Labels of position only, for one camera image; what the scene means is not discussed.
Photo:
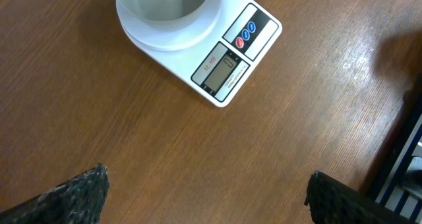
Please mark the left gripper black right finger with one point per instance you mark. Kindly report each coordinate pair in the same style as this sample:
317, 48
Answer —
332, 202

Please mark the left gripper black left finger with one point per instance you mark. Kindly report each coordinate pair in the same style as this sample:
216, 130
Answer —
78, 200

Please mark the white digital kitchen scale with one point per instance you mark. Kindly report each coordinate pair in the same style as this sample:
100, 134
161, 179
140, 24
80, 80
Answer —
215, 54

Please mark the white round bowl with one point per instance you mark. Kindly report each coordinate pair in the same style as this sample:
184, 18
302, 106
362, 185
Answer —
163, 13

